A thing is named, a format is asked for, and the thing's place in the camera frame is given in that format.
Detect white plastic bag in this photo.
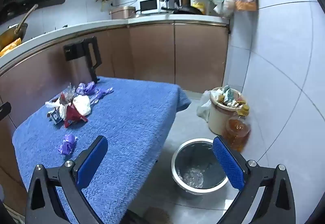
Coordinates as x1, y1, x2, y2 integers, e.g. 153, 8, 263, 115
196, 90, 212, 123

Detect white bin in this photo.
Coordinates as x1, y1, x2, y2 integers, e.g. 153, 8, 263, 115
171, 138, 229, 195

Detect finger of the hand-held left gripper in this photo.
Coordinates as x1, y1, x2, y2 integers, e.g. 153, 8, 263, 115
0, 102, 12, 120

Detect white countertop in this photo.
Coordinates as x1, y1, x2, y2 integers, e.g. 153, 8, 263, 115
0, 14, 230, 69

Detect small blue box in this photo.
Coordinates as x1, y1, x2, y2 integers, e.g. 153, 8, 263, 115
49, 110, 63, 125

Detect yellow bag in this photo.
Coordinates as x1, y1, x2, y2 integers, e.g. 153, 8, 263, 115
190, 0, 206, 15

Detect red snack packet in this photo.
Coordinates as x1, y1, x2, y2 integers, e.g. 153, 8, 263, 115
63, 103, 89, 128

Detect pile of mixed garbage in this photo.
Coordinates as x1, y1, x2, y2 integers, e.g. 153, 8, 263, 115
216, 85, 245, 108

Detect beige bin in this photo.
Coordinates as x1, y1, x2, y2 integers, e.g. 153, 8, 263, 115
208, 86, 247, 135

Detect white microwave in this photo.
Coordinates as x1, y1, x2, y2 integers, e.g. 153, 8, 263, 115
137, 0, 163, 15

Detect clear plastic wrapper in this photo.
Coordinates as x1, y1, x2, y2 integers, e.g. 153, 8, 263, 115
61, 83, 77, 102

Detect hanging plastic bags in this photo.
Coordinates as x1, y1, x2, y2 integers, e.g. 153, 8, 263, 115
213, 0, 235, 18

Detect blue towel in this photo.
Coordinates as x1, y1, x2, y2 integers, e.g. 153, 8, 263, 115
11, 76, 192, 224

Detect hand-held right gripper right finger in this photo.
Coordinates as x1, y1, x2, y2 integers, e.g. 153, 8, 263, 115
213, 136, 296, 224

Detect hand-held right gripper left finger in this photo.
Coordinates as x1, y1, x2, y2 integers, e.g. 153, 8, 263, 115
25, 135, 108, 224

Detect cooking oil bottle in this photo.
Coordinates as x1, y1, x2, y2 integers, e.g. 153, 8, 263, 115
223, 104, 252, 152

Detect pipe fittings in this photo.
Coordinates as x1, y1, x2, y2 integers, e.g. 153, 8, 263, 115
95, 0, 113, 11

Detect white tissue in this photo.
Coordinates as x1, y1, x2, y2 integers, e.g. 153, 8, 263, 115
72, 94, 92, 116

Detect brown kitchen cabinet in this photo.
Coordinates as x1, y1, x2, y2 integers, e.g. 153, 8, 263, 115
0, 22, 230, 214

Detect electric kettle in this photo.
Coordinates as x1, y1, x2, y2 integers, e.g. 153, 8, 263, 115
63, 36, 102, 85

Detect wok with wooden handle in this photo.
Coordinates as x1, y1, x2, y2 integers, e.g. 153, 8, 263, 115
0, 4, 38, 48

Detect black pan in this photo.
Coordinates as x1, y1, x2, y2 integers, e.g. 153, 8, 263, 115
161, 5, 204, 15

